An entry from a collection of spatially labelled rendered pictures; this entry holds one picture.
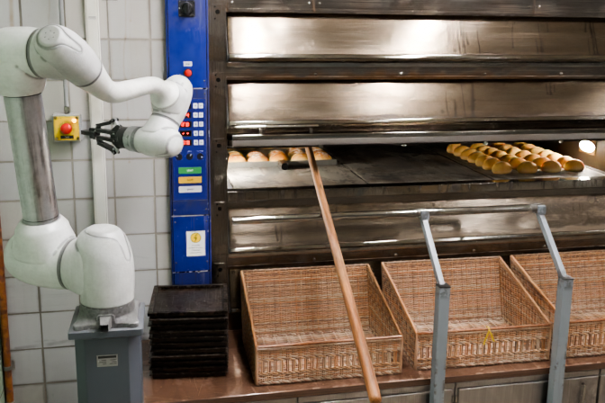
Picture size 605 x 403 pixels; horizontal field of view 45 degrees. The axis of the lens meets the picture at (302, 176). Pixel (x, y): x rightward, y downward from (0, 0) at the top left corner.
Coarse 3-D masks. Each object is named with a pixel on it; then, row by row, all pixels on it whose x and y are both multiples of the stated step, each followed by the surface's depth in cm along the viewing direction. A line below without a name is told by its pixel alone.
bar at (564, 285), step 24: (240, 216) 260; (264, 216) 261; (288, 216) 263; (312, 216) 265; (336, 216) 266; (360, 216) 268; (384, 216) 270; (408, 216) 272; (432, 240) 268; (552, 240) 277; (432, 264) 264; (432, 360) 265; (552, 360) 275; (432, 384) 265; (552, 384) 275
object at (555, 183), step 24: (240, 192) 296; (264, 192) 298; (288, 192) 300; (312, 192) 302; (336, 192) 304; (360, 192) 306; (384, 192) 308; (408, 192) 311; (432, 192) 313; (456, 192) 315
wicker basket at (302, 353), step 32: (256, 288) 300; (320, 288) 305; (352, 288) 308; (256, 320) 300; (288, 320) 302; (320, 320) 305; (384, 320) 286; (256, 352) 258; (288, 352) 261; (320, 352) 263; (352, 352) 265; (384, 352) 268; (256, 384) 260
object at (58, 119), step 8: (56, 112) 274; (72, 112) 274; (80, 112) 275; (56, 120) 268; (64, 120) 269; (80, 120) 271; (56, 128) 269; (72, 128) 270; (80, 128) 271; (56, 136) 269; (64, 136) 270; (72, 136) 270; (80, 136) 271
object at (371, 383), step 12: (312, 156) 309; (312, 168) 297; (324, 204) 266; (324, 216) 258; (336, 240) 241; (336, 252) 234; (336, 264) 228; (348, 288) 215; (348, 300) 209; (348, 312) 204; (360, 324) 199; (360, 336) 193; (360, 348) 189; (360, 360) 185; (372, 372) 180; (372, 384) 176; (372, 396) 172
